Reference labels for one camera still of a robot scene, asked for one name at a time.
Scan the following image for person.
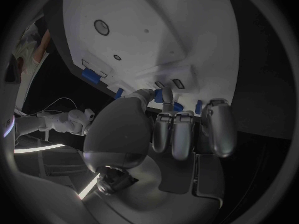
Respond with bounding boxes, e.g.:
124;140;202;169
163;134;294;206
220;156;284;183
13;22;52;76

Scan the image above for white cable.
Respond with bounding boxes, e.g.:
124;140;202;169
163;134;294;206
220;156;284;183
34;97;79;116

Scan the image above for blue plug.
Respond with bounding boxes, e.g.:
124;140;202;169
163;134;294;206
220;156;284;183
153;88;164;104

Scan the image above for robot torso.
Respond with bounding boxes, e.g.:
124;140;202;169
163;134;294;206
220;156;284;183
0;80;19;170

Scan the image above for white task board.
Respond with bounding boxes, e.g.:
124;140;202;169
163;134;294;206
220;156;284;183
43;0;241;117

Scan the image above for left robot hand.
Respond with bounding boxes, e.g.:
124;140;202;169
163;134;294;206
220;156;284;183
81;87;238;224

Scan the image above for blue block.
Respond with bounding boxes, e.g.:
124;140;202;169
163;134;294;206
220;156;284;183
81;67;102;84

